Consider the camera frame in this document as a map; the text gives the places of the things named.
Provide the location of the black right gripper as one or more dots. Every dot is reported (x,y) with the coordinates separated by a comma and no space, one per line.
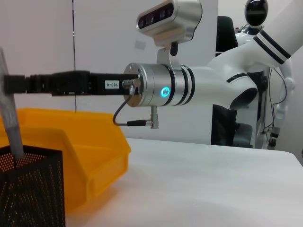
(94,84)

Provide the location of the grey marker pen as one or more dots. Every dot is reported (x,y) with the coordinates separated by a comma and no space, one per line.
(10,123)

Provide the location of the black mesh pen holder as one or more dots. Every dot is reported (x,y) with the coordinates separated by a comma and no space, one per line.
(30,189)

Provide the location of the black upright panel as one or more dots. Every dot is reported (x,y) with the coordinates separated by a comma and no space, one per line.
(225,35)

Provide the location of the yellow plastic storage bin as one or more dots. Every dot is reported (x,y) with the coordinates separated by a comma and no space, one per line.
(82,146)

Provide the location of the white backdrop board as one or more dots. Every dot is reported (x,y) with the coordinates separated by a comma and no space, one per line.
(106,35)

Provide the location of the grey tape patch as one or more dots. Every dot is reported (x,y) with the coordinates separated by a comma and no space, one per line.
(139,44)

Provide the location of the white robot torso black head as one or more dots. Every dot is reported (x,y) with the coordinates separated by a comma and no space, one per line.
(256,11)

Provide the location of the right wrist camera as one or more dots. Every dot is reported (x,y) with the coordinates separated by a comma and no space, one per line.
(170,21)

